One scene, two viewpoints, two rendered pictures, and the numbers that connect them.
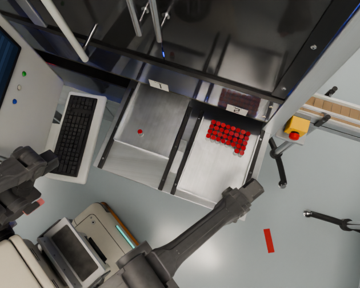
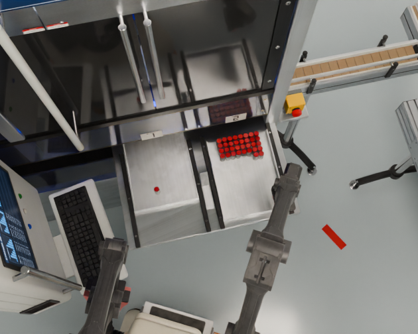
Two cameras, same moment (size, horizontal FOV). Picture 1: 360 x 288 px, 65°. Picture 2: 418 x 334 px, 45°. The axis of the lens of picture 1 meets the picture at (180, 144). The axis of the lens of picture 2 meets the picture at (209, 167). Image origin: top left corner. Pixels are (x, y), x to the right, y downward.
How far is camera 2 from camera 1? 85 cm
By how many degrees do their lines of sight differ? 12
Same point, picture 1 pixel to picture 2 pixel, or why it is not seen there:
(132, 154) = (161, 215)
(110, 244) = not seen: outside the picture
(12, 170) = (115, 256)
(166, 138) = (183, 181)
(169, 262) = (276, 231)
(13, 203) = (114, 297)
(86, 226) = not seen: outside the picture
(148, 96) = (140, 152)
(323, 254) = (393, 215)
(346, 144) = (349, 91)
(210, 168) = (241, 185)
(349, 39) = (297, 34)
